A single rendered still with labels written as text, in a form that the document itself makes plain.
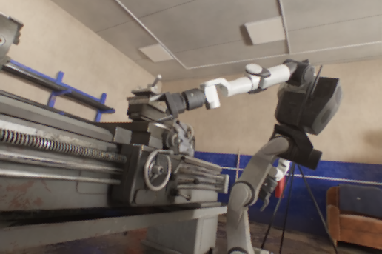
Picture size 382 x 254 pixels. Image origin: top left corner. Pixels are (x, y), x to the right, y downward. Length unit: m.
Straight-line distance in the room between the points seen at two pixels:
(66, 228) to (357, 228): 3.75
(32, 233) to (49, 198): 0.23
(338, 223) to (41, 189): 3.75
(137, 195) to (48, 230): 0.39
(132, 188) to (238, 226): 0.62
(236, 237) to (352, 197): 3.19
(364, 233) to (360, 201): 0.51
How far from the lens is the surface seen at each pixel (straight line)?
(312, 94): 1.31
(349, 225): 4.07
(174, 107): 0.89
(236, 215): 1.31
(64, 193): 1.10
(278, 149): 1.29
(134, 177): 1.11
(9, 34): 1.13
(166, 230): 2.26
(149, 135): 1.16
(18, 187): 1.01
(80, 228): 0.97
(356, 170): 4.89
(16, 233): 0.86
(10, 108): 0.96
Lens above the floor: 0.67
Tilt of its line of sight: 15 degrees up
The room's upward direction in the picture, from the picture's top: 8 degrees clockwise
